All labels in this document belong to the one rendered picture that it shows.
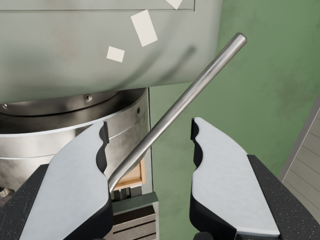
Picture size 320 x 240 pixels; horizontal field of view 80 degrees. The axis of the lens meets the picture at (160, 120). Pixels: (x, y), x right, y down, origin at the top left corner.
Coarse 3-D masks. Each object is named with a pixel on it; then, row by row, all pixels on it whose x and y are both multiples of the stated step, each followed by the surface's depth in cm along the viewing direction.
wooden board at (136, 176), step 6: (138, 168) 77; (144, 168) 75; (132, 174) 78; (138, 174) 78; (144, 174) 77; (120, 180) 77; (126, 180) 78; (132, 180) 78; (138, 180) 78; (144, 180) 78; (120, 186) 76; (126, 186) 77
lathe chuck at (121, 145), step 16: (128, 128) 31; (144, 128) 36; (112, 144) 29; (128, 144) 32; (0, 160) 25; (16, 160) 24; (32, 160) 25; (48, 160) 25; (112, 160) 30; (0, 176) 26; (16, 176) 26; (0, 192) 29
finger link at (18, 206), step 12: (36, 180) 8; (24, 192) 7; (36, 192) 7; (12, 204) 7; (24, 204) 7; (0, 216) 6; (12, 216) 6; (24, 216) 6; (0, 228) 6; (12, 228) 6
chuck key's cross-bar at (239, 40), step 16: (224, 48) 17; (240, 48) 16; (224, 64) 17; (208, 80) 17; (192, 96) 18; (176, 112) 19; (160, 128) 19; (144, 144) 20; (128, 160) 21; (112, 176) 22
